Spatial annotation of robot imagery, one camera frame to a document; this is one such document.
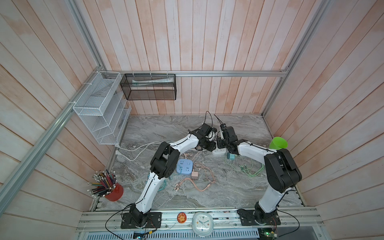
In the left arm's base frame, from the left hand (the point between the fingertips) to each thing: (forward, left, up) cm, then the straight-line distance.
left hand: (212, 149), depth 98 cm
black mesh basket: (+38, +44, +23) cm, 62 cm away
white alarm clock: (-43, +9, +2) cm, 44 cm away
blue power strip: (-13, +18, +1) cm, 22 cm away
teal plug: (-5, -12, 0) cm, 13 cm away
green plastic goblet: (-4, -36, +14) cm, 39 cm away
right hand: (+5, -6, +5) cm, 9 cm away
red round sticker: (-39, +19, -2) cm, 44 cm away
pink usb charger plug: (-17, +12, -1) cm, 21 cm away
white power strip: (-3, -4, +1) cm, 5 cm away
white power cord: (-3, +63, -1) cm, 63 cm away
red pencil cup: (-27, +57, +10) cm, 64 cm away
